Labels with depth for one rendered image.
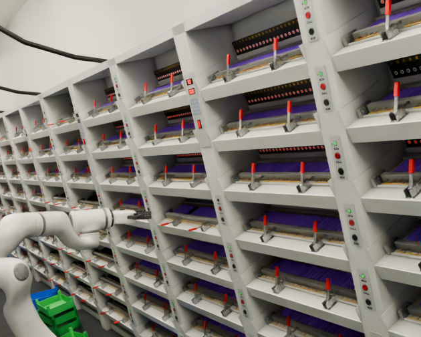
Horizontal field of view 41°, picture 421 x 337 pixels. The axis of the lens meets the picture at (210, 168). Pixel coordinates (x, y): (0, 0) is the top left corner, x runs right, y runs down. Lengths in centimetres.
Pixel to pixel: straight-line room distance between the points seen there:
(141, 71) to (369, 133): 153
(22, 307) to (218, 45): 115
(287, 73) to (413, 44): 45
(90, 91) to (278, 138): 184
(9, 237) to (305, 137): 104
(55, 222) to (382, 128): 123
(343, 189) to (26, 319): 114
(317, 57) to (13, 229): 115
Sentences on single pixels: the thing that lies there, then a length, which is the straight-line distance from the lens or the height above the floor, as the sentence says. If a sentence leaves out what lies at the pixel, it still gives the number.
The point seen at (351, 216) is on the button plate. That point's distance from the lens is 160.
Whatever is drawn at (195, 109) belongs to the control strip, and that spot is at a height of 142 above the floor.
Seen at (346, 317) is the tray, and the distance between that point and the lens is 180.
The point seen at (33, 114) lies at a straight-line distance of 474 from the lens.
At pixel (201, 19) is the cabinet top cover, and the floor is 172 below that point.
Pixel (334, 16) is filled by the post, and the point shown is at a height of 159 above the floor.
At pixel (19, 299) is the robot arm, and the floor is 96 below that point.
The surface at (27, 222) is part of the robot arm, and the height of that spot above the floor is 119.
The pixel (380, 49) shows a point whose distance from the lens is 141.
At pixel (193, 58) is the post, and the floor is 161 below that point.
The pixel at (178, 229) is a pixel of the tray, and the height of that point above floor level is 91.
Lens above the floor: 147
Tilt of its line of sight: 7 degrees down
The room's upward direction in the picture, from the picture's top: 14 degrees counter-clockwise
